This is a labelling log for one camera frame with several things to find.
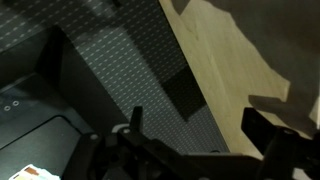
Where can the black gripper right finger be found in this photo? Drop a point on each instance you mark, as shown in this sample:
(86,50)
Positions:
(266,137)

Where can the white tag on cabinet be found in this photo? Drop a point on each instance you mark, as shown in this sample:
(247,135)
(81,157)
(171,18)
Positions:
(31,172)

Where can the black cube cabinet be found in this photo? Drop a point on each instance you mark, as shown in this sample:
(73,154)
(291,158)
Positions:
(49,98)

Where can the far top wooden drawer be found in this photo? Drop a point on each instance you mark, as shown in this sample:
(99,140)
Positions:
(263,54)

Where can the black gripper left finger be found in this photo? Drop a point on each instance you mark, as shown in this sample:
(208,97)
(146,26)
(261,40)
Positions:
(136,121)

